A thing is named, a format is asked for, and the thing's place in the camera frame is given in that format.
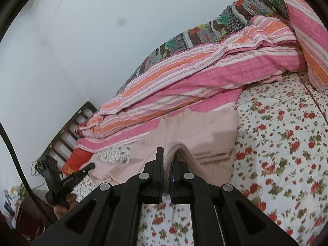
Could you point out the pink orange striped quilt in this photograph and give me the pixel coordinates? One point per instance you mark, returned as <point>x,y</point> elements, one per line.
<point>192,82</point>

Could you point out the dark wooden nightstand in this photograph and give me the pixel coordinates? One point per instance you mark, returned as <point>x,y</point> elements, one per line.
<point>33,210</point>

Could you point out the dark wooden headboard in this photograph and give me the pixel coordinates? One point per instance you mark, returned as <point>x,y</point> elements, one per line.
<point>87,106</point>

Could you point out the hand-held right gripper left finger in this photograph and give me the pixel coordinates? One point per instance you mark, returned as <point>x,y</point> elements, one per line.
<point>157,174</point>

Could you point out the red embroidered pillow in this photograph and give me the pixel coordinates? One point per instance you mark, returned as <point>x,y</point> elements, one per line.
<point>76,161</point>

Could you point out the person's left hand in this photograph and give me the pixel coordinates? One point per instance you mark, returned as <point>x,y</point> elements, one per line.
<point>64,210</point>

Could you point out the floral bed sheet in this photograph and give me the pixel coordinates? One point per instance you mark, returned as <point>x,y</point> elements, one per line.
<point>276,146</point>

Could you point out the brown floral patchwork quilt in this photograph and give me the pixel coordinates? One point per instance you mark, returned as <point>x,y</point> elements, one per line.
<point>225,20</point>

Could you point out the pink knitted sweater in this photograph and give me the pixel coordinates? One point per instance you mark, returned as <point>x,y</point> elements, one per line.
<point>205,133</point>

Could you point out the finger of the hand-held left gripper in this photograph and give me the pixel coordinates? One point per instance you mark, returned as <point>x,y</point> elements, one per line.
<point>87,168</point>

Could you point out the red plaid blanket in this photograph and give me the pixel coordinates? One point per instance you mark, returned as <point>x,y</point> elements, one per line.
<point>82,128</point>

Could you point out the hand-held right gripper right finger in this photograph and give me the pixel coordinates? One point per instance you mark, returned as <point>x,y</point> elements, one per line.
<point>176,182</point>

